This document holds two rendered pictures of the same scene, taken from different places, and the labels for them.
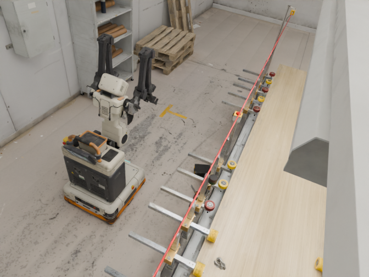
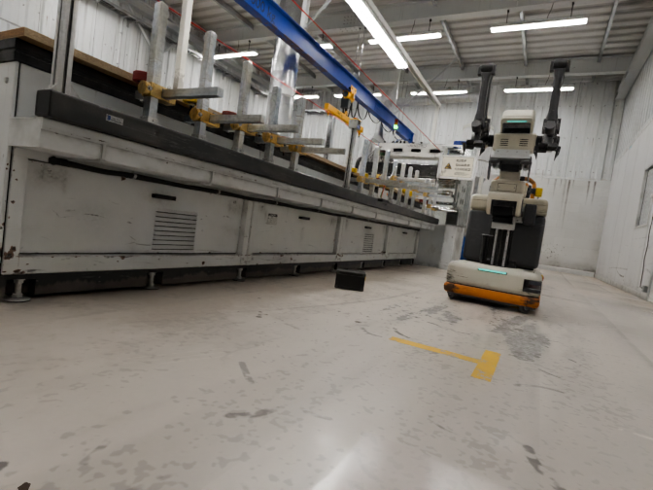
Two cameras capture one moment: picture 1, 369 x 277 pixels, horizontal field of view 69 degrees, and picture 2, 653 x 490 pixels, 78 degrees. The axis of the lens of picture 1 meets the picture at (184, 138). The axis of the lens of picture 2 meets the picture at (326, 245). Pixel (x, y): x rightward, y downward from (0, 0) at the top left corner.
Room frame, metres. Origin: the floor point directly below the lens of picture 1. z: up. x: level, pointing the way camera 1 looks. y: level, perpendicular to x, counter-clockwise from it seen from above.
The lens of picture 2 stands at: (5.05, -0.02, 0.42)
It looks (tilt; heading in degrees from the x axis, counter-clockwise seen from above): 3 degrees down; 189
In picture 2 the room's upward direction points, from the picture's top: 8 degrees clockwise
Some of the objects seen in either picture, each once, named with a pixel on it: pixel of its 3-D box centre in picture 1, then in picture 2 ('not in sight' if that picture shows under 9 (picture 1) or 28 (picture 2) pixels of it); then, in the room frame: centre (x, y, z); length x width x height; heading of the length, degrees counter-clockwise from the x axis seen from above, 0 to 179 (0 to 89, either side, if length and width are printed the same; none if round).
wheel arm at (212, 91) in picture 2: (257, 74); (176, 94); (3.65, -0.90, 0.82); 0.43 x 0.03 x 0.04; 72
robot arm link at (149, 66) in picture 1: (147, 71); (483, 97); (2.17, 0.42, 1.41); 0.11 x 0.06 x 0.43; 71
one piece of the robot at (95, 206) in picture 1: (87, 203); not in sight; (1.49, 0.85, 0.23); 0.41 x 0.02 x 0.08; 71
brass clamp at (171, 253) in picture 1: (172, 252); not in sight; (0.79, -0.04, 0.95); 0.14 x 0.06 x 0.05; 162
